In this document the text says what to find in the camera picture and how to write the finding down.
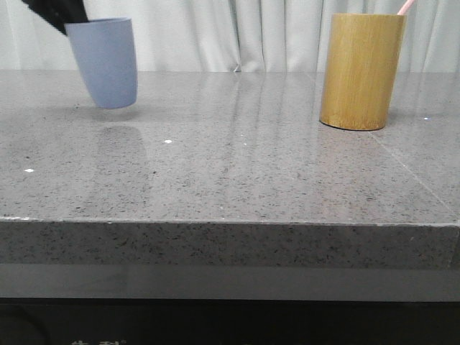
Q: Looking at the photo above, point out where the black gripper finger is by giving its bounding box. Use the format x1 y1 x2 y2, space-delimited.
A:
22 0 88 35

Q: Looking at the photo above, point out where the blue plastic cup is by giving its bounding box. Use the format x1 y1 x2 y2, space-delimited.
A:
65 17 138 109

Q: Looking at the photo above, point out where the pink chopstick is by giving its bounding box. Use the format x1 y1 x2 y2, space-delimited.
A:
397 0 415 16

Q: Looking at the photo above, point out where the pale green curtain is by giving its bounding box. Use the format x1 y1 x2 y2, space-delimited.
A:
0 0 460 74

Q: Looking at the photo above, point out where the bamboo cylindrical holder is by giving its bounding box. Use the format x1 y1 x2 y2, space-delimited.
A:
320 13 406 131

